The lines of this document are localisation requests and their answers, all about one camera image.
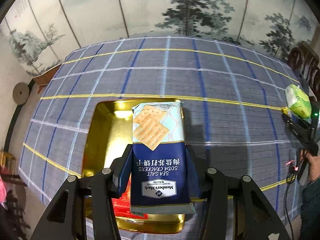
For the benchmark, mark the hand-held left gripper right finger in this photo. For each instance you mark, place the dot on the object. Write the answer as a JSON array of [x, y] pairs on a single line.
[[193, 180]]

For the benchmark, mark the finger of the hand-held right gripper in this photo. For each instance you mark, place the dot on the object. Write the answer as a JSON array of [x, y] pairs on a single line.
[[293, 127]]

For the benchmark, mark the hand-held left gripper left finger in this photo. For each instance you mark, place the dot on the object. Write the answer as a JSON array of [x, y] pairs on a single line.
[[122, 180]]

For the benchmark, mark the red snack packet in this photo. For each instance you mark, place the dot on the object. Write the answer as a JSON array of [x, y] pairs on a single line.
[[122, 206]]

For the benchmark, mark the navy and white cracker packet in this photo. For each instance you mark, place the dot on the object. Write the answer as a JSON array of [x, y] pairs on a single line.
[[160, 170]]

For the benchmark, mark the gold and red tin box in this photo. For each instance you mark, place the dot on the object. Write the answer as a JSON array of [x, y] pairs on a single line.
[[107, 135]]

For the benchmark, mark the person's right forearm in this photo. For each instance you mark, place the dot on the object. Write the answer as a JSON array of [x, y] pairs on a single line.
[[311, 205]]

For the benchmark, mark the person's right hand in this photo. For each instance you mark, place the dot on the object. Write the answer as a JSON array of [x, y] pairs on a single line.
[[314, 166]]

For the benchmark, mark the green tissue pack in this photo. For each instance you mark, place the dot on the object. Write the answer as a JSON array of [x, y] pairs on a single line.
[[298, 102]]

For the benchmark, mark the dark carved wooden chair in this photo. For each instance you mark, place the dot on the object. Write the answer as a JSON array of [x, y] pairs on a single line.
[[305, 62]]

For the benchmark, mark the blue plaid tablecloth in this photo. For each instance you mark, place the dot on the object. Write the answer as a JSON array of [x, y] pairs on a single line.
[[225, 120]]

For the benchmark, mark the wooden stool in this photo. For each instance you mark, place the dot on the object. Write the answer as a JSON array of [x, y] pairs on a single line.
[[10, 160]]

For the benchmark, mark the pink cloth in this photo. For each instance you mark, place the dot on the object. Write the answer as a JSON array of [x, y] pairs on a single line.
[[2, 192]]

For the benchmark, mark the round grey disc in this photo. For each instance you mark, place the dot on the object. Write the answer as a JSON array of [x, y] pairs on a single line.
[[21, 93]]

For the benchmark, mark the painted folding screen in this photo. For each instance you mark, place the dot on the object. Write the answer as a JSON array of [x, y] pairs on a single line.
[[150, 5]]

